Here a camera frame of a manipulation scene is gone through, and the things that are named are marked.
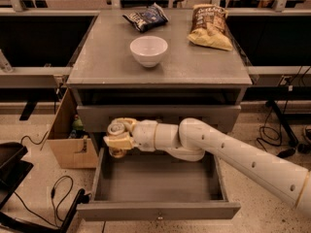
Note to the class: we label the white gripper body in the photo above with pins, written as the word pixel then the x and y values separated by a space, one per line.
pixel 144 135

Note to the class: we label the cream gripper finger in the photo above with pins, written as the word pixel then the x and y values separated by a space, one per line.
pixel 123 143
pixel 125 124

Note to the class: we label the orange drink can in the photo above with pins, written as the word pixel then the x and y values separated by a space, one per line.
pixel 112 132

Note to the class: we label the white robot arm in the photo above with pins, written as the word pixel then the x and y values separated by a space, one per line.
pixel 192 138

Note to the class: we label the open grey middle drawer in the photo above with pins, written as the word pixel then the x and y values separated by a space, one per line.
pixel 156 186

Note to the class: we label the grey drawer cabinet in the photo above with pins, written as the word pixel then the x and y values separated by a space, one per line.
pixel 188 81

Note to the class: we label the grey top drawer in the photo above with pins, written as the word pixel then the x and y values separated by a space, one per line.
pixel 97 118

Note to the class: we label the green bottle in box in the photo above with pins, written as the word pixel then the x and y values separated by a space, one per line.
pixel 77 124

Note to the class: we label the cardboard box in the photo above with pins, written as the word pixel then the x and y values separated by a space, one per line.
pixel 70 151

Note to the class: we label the white ceramic bowl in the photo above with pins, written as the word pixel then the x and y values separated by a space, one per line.
pixel 148 50

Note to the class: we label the blue chip bag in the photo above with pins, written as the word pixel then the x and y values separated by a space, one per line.
pixel 152 17

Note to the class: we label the brown yellow chip bag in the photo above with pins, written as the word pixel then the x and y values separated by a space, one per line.
pixel 208 27

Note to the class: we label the black cable power adapter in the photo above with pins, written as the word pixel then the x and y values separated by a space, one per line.
pixel 270 133

